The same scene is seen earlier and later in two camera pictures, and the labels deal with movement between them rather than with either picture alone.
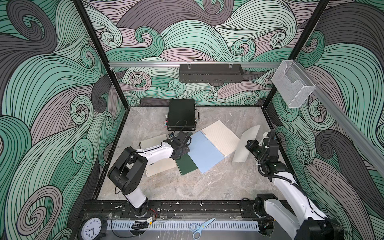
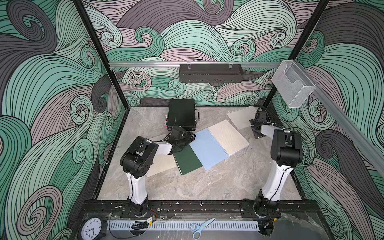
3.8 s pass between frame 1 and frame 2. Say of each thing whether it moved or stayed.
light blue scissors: stayed
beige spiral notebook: stayed
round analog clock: stayed
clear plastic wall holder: stayed
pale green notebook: moved
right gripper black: moved
